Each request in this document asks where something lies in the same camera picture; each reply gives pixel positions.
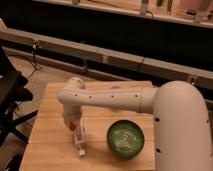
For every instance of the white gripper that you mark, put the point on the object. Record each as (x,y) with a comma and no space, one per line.
(74,118)

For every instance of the small orange pepper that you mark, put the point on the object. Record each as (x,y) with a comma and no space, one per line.
(72,126)

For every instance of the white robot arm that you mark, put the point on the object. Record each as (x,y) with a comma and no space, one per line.
(182,131)

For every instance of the green ceramic bowl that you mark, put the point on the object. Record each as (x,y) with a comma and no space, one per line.
(125,139)

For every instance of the white lotion tube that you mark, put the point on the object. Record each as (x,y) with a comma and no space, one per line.
(80,141)

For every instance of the black chair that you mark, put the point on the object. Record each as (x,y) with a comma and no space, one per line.
(12,89)

